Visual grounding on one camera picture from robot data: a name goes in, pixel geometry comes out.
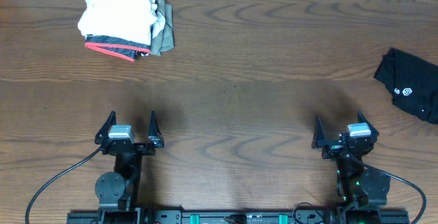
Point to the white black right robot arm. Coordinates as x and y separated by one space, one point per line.
363 189

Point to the black t-shirt white logo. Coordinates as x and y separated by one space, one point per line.
412 82

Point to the olive grey folded garment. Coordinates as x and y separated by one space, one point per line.
166 10

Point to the white t-shirt pixel print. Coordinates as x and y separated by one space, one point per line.
127 19

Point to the black folded garment pink trim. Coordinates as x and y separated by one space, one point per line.
117 47

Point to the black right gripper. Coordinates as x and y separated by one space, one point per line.
319 142

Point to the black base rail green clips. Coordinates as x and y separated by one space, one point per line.
300 214

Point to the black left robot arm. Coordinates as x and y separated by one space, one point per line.
117 190

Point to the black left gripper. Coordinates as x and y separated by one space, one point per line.
153 137

